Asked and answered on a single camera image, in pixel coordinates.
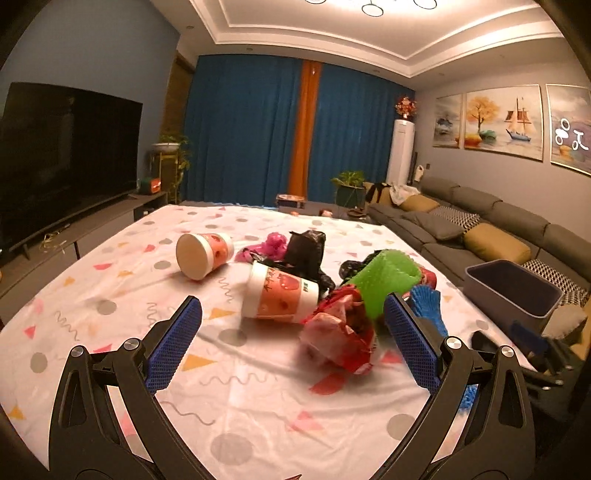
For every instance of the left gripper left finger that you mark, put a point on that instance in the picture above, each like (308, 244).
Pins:
(86, 440)

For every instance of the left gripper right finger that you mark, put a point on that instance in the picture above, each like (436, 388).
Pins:
(498, 438)

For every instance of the blue foam net sleeve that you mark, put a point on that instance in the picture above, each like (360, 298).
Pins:
(426, 303)

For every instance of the red white plastic wrapper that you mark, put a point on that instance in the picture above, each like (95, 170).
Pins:
(340, 331)

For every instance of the green foam net sleeve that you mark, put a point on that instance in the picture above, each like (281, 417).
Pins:
(391, 271)

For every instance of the grey trash bin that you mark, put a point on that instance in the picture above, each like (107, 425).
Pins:
(507, 292)

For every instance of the beige cushion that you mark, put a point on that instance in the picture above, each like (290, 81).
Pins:
(564, 321)

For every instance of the mustard cushion near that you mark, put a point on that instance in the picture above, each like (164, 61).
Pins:
(491, 243)

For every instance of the mustard cushion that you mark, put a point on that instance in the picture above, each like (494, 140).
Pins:
(419, 203)
(491, 243)

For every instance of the grey sectional sofa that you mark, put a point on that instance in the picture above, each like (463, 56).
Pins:
(558, 255)

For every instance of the black white patterned cushion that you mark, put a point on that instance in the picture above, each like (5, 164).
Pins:
(465, 220)

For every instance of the grey cushion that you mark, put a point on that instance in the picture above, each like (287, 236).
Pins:
(441, 229)

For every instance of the grey tv cabinet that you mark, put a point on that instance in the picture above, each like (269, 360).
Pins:
(28, 268)

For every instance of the patterned white tablecloth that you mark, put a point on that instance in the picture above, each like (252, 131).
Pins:
(247, 399)

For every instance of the small black plastic bag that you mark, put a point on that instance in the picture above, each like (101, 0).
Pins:
(349, 268)

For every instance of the mustard cushion far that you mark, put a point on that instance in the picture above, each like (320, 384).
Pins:
(419, 203)

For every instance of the pink white paper cup far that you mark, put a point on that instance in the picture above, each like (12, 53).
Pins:
(198, 255)

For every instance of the pink white paper cup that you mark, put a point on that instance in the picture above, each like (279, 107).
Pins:
(198, 255)
(272, 294)

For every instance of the pink white paper cup near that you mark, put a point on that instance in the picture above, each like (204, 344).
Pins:
(272, 294)

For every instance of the sailboat tree painting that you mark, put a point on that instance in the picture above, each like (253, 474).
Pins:
(505, 120)

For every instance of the white standing air conditioner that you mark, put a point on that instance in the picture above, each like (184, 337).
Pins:
(401, 152)

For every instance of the left landscape painting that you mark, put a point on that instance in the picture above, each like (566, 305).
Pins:
(448, 120)

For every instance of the landscape painting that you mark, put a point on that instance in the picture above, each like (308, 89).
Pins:
(569, 127)
(448, 120)

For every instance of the right landscape painting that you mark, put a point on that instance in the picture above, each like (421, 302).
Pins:
(569, 127)

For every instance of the potted green plant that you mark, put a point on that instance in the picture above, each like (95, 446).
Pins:
(349, 189)

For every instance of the pink plastic bag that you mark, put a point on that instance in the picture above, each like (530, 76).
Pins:
(273, 248)

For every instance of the black flat television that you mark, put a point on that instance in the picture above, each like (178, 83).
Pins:
(64, 150)

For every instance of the plant on wooden stand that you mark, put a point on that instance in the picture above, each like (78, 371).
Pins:
(169, 161)

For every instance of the red flower decoration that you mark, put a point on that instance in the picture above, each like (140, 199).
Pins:
(406, 108)

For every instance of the blue curtains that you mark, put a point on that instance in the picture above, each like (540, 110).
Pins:
(240, 119)

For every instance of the orange curtain strip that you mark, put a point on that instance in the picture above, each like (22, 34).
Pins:
(311, 73)

